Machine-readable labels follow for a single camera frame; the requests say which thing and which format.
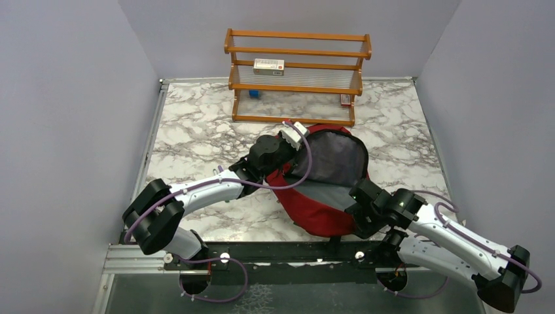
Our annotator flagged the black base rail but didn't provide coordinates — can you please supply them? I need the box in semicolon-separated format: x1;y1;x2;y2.
163;237;409;294

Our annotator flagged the small red white eraser box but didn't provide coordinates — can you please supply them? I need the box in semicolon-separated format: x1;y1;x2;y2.
340;94;351;107

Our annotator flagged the blue pencil sharpener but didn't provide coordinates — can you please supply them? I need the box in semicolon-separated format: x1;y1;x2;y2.
248;90;260;99

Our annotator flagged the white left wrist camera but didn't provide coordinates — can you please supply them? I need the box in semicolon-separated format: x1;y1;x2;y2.
280;120;310;150

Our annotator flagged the wooden two-tier shelf rack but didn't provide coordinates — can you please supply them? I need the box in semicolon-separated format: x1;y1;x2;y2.
224;28;372;126

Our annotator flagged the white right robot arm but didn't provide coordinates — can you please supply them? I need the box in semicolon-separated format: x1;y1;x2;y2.
346;179;530;313

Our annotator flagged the red backpack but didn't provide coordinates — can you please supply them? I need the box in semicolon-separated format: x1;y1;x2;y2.
266;124;369;237

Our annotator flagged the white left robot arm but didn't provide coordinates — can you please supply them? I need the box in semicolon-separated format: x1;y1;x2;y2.
122;131;308;269

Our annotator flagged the white red box on shelf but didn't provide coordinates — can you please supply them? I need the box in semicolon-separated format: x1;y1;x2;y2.
253;58;285;77

